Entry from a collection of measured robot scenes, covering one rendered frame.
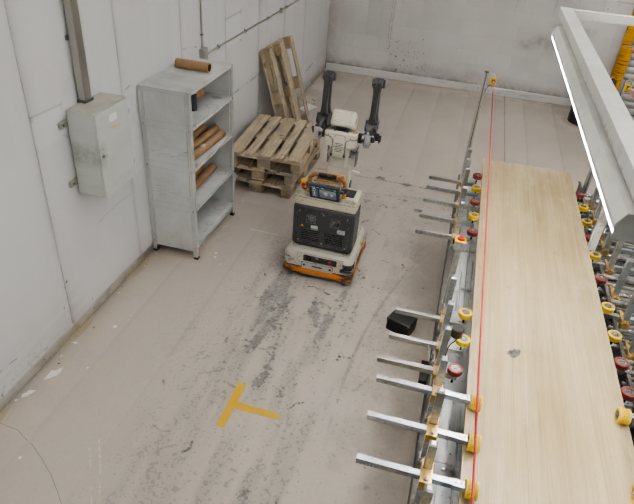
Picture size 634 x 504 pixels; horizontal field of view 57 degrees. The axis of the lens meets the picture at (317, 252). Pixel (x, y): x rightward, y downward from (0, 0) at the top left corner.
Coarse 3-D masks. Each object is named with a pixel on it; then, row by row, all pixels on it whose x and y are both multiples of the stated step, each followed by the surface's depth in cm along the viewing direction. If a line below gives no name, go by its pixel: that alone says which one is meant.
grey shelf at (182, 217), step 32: (224, 64) 512; (160, 96) 452; (224, 96) 530; (160, 128) 467; (192, 128) 463; (224, 128) 552; (160, 160) 483; (192, 160) 475; (224, 160) 571; (160, 192) 501; (192, 192) 492; (224, 192) 591; (160, 224) 519; (192, 224) 510
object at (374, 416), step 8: (368, 416) 271; (376, 416) 270; (384, 416) 270; (392, 416) 271; (392, 424) 269; (400, 424) 268; (408, 424) 267; (416, 424) 268; (424, 432) 267; (440, 432) 265; (448, 432) 265; (456, 440) 263; (464, 440) 262
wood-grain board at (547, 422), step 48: (528, 192) 490; (480, 240) 419; (528, 240) 424; (576, 240) 429; (480, 288) 370; (528, 288) 374; (576, 288) 378; (528, 336) 335; (576, 336) 338; (480, 384) 300; (528, 384) 303; (576, 384) 305; (480, 432) 274; (528, 432) 276; (576, 432) 278; (624, 432) 280; (480, 480) 252; (528, 480) 254; (576, 480) 256; (624, 480) 257
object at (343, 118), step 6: (336, 114) 484; (342, 114) 483; (348, 114) 482; (354, 114) 481; (336, 120) 483; (342, 120) 482; (348, 120) 481; (354, 120) 481; (342, 126) 483; (348, 126) 481; (354, 126) 482
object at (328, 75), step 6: (324, 72) 490; (330, 72) 490; (324, 78) 487; (330, 78) 486; (324, 84) 490; (324, 90) 491; (324, 96) 493; (324, 102) 495; (324, 108) 498; (318, 114) 502; (324, 114) 500; (324, 120) 500
